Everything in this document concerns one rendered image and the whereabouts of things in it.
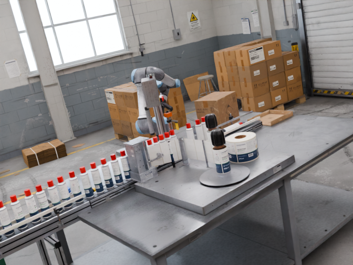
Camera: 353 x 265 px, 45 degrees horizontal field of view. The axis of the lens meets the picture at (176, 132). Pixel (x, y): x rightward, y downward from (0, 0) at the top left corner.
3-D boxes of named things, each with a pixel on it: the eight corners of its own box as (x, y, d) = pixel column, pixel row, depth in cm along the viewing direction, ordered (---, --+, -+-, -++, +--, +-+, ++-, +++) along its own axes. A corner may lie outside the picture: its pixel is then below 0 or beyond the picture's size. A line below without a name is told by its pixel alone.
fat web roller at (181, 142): (185, 165, 290) (180, 140, 285) (181, 165, 294) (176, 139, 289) (190, 163, 293) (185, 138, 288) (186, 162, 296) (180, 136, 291)
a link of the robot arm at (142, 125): (152, 133, 342) (145, 65, 343) (135, 135, 348) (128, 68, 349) (157, 133, 353) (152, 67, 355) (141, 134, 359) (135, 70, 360)
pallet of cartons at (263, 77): (255, 123, 667) (244, 50, 637) (221, 118, 737) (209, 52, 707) (307, 102, 725) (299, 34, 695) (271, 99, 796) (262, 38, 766)
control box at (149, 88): (146, 108, 297) (141, 81, 292) (146, 103, 314) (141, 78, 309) (161, 105, 298) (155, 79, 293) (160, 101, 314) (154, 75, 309)
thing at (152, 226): (153, 260, 199) (152, 256, 198) (35, 194, 316) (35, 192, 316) (376, 122, 318) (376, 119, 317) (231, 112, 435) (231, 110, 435)
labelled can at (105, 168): (108, 190, 276) (101, 160, 271) (105, 188, 280) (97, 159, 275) (115, 186, 279) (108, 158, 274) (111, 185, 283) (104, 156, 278)
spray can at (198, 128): (201, 146, 323) (196, 121, 318) (197, 145, 327) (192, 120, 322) (206, 144, 326) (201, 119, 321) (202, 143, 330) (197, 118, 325)
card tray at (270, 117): (271, 125, 355) (270, 121, 354) (247, 123, 375) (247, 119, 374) (293, 115, 372) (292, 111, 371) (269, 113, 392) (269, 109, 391)
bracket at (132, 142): (132, 145, 269) (132, 144, 269) (123, 144, 278) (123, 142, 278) (149, 139, 277) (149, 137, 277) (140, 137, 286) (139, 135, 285)
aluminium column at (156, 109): (168, 161, 323) (148, 73, 305) (164, 160, 326) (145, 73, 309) (172, 159, 326) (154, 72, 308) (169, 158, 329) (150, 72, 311)
